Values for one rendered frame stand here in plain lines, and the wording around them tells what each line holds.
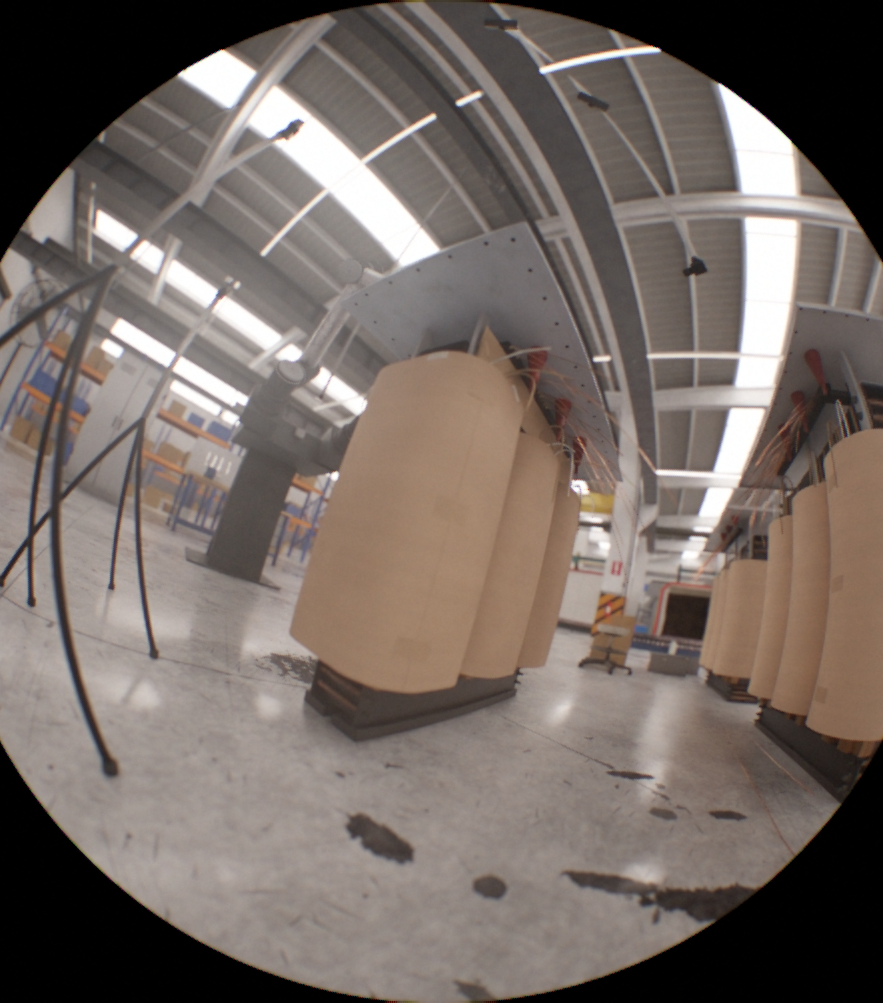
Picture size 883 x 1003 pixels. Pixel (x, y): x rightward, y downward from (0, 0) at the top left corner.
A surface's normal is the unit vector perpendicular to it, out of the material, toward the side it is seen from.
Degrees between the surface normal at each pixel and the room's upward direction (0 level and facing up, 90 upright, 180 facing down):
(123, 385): 90
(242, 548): 90
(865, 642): 90
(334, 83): 174
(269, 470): 90
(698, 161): 174
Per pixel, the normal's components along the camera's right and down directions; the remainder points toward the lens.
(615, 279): -0.26, 0.93
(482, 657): 0.21, -0.19
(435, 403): -0.16, -0.29
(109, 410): 0.79, 0.07
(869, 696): -0.88, -0.34
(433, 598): 0.56, -0.06
